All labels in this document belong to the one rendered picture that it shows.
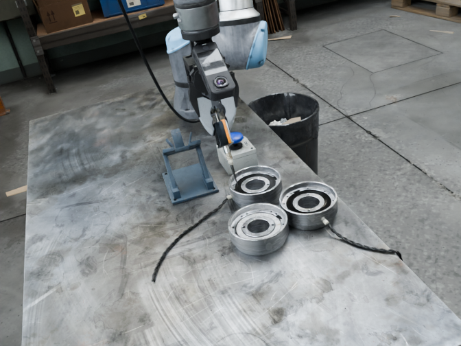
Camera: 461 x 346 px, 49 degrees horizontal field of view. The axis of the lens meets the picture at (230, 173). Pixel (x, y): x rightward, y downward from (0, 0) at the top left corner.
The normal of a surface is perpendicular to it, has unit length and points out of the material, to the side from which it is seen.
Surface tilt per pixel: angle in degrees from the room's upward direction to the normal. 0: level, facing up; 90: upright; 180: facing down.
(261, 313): 0
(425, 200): 0
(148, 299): 0
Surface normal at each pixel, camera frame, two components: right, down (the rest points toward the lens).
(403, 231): -0.15, -0.84
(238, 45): -0.16, 0.37
